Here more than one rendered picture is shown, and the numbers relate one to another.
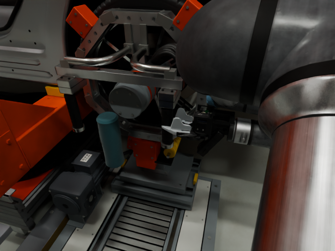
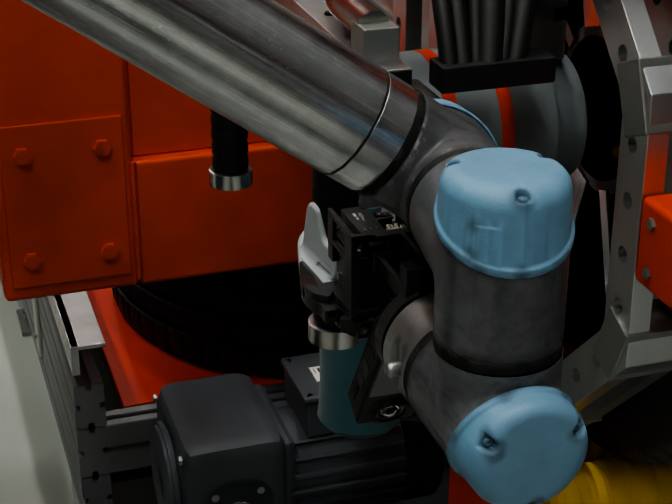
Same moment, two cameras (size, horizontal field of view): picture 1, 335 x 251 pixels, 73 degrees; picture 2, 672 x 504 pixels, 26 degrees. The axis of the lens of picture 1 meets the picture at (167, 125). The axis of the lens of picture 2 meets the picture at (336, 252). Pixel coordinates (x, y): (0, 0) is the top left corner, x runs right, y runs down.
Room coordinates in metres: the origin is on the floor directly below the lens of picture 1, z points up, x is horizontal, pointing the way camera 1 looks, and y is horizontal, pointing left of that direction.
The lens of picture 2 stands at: (0.03, -0.85, 1.30)
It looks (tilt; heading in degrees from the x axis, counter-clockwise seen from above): 25 degrees down; 57
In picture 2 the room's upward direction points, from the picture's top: straight up
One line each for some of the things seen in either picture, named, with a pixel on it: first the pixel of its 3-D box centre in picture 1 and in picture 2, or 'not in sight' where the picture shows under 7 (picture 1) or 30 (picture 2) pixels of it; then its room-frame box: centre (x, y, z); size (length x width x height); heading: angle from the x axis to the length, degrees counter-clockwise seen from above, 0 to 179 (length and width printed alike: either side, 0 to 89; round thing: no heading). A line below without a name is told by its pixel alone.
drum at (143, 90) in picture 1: (136, 90); (450, 125); (0.79, 0.12, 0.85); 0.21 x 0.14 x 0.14; 165
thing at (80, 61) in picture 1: (98, 44); not in sight; (0.77, 0.23, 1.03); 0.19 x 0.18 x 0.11; 165
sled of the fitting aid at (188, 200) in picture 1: (158, 175); not in sight; (1.03, 0.06, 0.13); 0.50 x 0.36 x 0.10; 75
